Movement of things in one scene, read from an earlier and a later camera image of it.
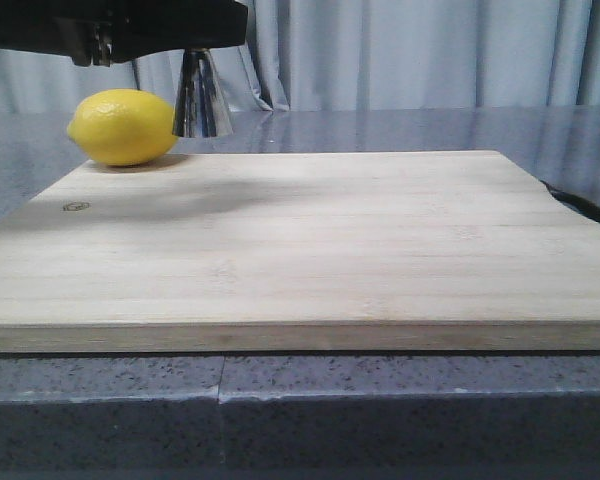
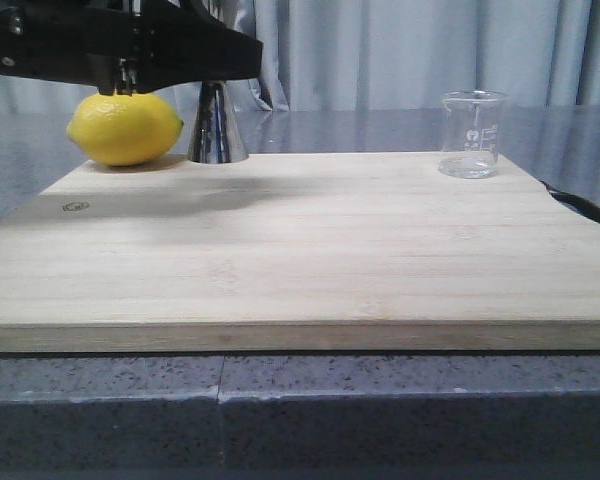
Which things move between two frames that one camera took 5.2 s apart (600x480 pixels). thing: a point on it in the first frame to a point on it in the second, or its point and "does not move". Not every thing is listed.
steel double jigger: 201,107 to 216,136
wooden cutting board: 300,251 does not move
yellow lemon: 124,127 does not move
